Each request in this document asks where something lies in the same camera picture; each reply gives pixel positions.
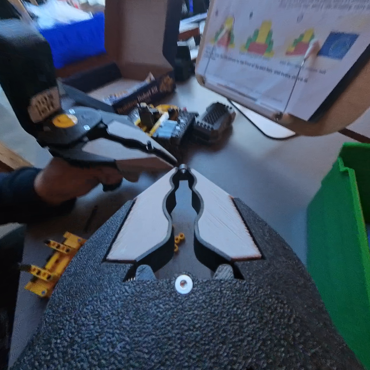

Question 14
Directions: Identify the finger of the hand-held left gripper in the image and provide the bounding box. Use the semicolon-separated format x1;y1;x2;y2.
82;138;174;183
106;120;178;167

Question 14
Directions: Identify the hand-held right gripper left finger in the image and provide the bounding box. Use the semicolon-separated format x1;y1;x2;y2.
104;168;180;263

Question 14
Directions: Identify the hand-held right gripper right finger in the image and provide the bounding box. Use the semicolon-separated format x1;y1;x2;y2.
188;168;263;262

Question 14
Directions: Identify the person's left forearm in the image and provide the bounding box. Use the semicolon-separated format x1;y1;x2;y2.
0;167;77;224

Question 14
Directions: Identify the grey desk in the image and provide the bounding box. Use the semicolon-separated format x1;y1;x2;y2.
9;75;370;370

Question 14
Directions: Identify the person's left hand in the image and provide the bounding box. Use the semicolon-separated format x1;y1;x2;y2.
34;158;125;204

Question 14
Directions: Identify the black yellow toy block vehicle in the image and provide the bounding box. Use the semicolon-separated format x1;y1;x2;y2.
127;103;200;145

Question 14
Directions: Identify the blue storage bin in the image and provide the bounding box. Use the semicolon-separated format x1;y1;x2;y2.
39;12;106;70

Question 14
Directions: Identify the dark grey studded block shell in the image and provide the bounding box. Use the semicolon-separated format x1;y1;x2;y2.
191;102;236;145

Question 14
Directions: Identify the wooden table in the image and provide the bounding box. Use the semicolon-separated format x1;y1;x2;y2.
0;142;32;171

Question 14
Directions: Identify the black device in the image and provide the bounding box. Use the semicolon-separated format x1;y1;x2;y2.
163;0;197;81

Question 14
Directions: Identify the brown cardboard box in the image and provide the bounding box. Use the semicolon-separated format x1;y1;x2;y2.
104;0;174;78

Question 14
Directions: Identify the green storage bin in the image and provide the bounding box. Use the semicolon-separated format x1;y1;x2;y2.
306;142;370;367

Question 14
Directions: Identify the person's dark clothed body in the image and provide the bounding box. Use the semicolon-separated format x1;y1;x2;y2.
0;225;28;370

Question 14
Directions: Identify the instruction sheet on stand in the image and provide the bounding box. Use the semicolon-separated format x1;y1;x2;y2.
195;0;370;140

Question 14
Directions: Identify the printed instruction sheet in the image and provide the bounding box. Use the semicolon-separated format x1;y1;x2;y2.
199;0;370;120

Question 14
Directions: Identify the yellow block frame assembly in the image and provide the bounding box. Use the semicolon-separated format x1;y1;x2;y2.
19;231;87;298

